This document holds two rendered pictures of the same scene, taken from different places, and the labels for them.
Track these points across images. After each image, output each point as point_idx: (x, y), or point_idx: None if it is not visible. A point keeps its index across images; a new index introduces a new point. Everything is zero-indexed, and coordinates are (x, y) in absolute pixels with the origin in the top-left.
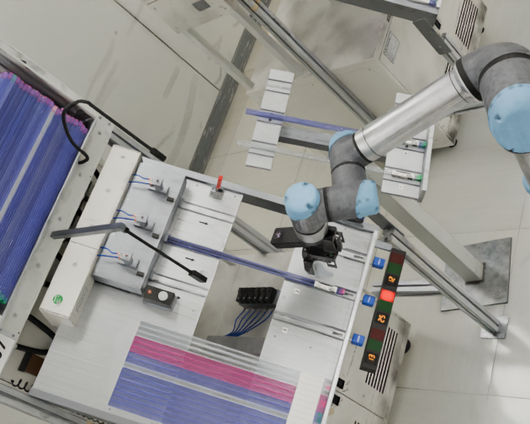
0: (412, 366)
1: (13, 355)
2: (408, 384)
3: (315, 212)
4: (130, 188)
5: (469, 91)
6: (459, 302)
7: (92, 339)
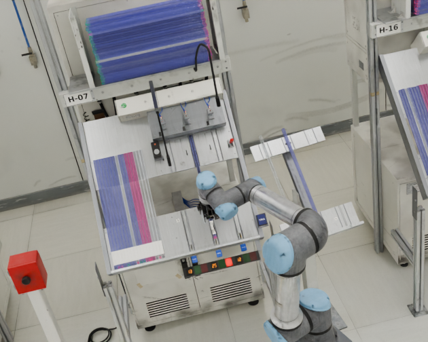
0: (242, 312)
1: (96, 104)
2: (231, 315)
3: (204, 191)
4: (202, 100)
5: (293, 223)
6: None
7: (119, 134)
